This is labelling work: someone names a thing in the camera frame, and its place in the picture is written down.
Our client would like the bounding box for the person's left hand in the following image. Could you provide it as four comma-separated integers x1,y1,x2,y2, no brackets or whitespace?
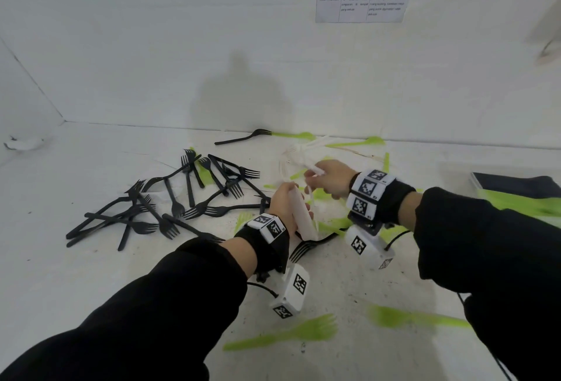
269,181,314,237

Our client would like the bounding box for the person's right hand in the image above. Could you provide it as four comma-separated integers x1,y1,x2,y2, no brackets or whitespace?
304,159,358,200

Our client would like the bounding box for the bundle of white plastic cutlery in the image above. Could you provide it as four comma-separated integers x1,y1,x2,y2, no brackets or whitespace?
287,185,320,242

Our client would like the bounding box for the white plastic fork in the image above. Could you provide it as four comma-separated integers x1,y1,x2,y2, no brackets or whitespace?
279,136,335,176

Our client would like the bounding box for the person's left forearm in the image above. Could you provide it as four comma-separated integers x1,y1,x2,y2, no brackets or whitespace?
0,236,259,381

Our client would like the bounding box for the person's right forearm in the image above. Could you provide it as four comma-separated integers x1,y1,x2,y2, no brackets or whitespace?
396,187,561,381

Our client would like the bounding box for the scatter of green plastic cutlery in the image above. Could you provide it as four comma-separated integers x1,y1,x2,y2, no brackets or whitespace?
234,152,413,244

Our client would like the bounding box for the green plastic spoon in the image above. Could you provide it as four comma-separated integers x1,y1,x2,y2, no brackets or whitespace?
271,131,316,141
326,136,387,149
367,304,473,330

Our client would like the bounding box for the black wristband with marker tags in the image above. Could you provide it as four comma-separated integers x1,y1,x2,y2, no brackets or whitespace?
234,213,291,282
346,169,417,236

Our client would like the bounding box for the black plastic fork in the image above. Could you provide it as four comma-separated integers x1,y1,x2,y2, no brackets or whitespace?
214,129,273,146
289,232,339,264

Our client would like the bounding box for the pile of black plastic forks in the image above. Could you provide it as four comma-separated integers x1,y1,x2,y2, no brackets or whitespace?
66,148,272,252

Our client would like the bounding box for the green plastic fork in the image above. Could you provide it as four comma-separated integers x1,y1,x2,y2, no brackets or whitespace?
223,313,338,352

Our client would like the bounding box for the black tray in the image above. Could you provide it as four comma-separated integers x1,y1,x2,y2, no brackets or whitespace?
471,172,561,201

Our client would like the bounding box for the heap of green utensils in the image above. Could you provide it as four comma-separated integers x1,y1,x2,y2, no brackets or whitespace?
477,189,561,220

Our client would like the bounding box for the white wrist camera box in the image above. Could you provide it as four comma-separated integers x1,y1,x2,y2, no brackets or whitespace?
344,225,395,271
269,263,311,319

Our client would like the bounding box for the thin black cable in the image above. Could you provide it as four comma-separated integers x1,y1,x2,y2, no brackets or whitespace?
384,230,412,251
247,282,279,299
457,292,514,381

